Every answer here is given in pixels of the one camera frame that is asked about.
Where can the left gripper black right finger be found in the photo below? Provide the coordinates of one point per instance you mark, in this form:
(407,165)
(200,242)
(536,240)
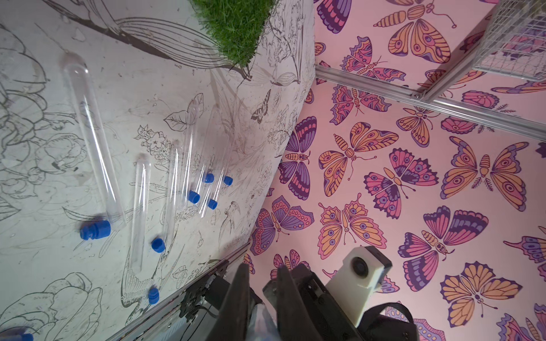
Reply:
(293,321)

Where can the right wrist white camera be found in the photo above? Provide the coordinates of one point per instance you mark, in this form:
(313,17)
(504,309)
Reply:
(360,276)

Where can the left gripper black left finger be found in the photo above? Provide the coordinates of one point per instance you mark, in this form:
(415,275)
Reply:
(233,304)

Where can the test tube blue stopper two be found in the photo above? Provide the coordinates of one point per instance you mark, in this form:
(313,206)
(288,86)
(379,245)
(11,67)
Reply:
(139,220)

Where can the clear test tube one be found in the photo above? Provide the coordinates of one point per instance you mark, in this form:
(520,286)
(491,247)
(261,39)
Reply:
(197,118)
(216,153)

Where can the blue stopper five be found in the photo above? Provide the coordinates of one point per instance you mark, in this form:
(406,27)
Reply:
(96,231)

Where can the test tube blue stopper three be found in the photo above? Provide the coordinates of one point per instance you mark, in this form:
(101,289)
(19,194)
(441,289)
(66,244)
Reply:
(177,185)

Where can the white wire basket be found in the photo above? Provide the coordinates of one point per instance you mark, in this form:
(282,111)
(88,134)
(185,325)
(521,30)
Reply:
(514,41)

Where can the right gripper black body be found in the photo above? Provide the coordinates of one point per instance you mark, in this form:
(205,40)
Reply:
(328,318)

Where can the blue stopper four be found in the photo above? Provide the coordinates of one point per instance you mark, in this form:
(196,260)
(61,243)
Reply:
(193,197)

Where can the green artificial grass mat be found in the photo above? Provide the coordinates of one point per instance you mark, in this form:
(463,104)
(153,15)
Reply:
(235,26)

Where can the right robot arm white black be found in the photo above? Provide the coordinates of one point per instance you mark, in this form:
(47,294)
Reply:
(389,321)

